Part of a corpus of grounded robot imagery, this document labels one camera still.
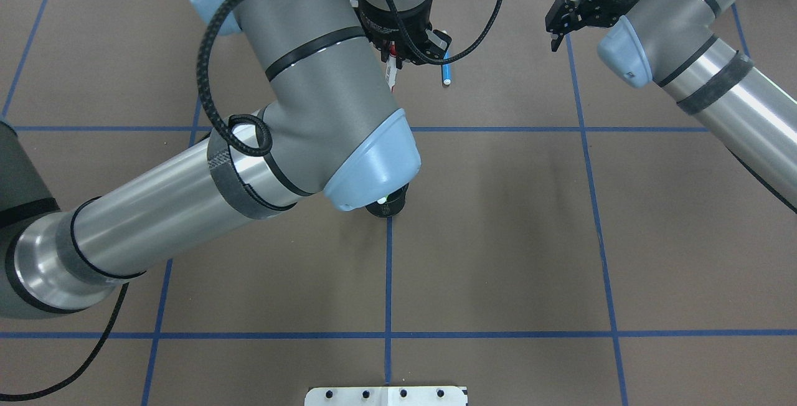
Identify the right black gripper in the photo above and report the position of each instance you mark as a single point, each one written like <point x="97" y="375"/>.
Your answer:
<point x="605" y="2"/>

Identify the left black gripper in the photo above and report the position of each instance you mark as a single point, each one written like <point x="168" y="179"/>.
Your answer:
<point x="396" y="25"/>

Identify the red capped white marker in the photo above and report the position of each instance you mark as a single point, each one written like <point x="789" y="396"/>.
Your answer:
<point x="391" y="66"/>

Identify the blue marker pen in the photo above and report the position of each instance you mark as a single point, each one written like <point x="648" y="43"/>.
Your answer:
<point x="446" y="75"/>

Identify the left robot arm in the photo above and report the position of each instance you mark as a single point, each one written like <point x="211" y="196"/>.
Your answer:
<point x="334" y="128"/>

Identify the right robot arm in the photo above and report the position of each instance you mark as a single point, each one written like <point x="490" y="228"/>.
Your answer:
<point x="671" y="43"/>

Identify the black mesh pen cup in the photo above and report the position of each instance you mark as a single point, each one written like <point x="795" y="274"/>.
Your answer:
<point x="392" y="208"/>

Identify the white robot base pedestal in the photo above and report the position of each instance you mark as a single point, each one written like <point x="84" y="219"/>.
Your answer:
<point x="388" y="395"/>

